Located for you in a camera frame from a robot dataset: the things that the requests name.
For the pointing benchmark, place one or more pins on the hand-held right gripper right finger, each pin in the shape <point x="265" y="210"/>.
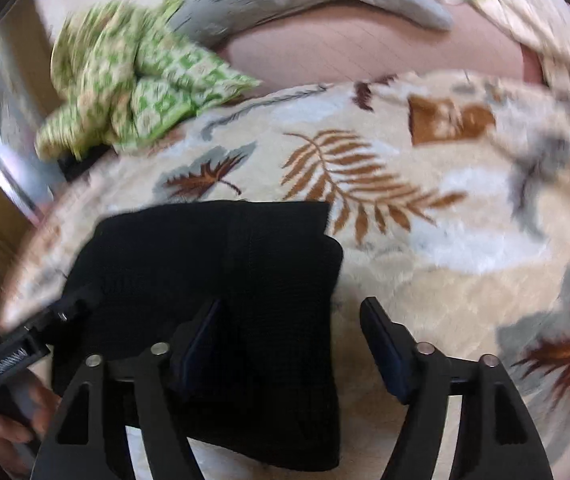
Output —
<point x="385" y="352"/>

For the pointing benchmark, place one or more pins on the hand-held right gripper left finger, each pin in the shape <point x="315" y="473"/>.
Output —
<point x="200" y="347"/>

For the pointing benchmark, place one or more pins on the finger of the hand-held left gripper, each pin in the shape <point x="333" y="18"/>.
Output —
<point x="72" y="306"/>

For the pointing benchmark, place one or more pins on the black pants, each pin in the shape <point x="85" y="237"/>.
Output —
<point x="165" y="260"/>

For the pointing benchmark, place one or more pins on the person's left hand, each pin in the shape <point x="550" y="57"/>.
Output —
<point x="0" y="432"/>

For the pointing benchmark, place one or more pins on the leaf print fleece blanket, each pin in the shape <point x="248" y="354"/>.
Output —
<point x="440" y="270"/>

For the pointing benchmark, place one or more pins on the green checked quilt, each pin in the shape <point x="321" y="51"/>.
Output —
<point x="115" y="70"/>

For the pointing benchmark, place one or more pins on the pink bedsheet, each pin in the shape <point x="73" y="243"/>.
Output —
<point x="365" y="50"/>

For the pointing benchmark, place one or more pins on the white patterned cloth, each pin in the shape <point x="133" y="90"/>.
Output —
<point x="540" y="15"/>

